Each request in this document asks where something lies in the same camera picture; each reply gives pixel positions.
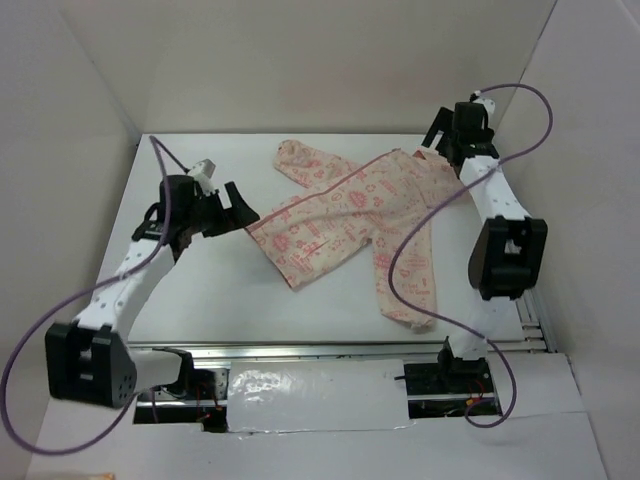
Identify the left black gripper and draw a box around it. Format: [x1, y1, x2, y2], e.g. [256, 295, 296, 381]
[184, 182, 259, 239]

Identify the pink and cream jacket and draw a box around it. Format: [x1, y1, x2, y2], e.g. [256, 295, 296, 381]
[247, 140, 462, 331]

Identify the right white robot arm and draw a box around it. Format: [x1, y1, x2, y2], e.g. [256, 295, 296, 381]
[424, 94, 548, 393]

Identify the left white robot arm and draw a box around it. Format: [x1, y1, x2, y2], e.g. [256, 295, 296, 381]
[45, 173, 259, 409]

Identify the white foil cover panel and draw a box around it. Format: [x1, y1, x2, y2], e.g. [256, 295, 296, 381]
[227, 359, 411, 433]

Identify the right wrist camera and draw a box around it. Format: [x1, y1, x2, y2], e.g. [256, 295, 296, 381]
[469, 90, 496, 127]

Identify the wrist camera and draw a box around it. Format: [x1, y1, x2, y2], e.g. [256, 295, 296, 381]
[469, 90, 496, 127]
[187, 159, 216, 196]

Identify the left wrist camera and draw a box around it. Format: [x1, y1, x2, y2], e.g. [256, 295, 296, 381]
[187, 159, 216, 196]

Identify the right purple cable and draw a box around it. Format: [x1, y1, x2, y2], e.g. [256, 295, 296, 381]
[387, 83, 555, 429]

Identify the purple cable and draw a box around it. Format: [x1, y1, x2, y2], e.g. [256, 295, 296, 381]
[0, 134, 201, 455]
[387, 83, 555, 429]

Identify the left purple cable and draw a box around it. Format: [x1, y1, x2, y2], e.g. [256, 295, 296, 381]
[0, 134, 201, 455]

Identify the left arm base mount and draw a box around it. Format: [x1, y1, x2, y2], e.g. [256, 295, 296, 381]
[133, 368, 230, 433]

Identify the front aluminium rail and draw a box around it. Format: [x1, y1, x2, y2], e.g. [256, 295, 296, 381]
[124, 340, 551, 362]

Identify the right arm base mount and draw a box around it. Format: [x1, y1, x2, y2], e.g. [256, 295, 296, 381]
[395, 363, 502, 419]

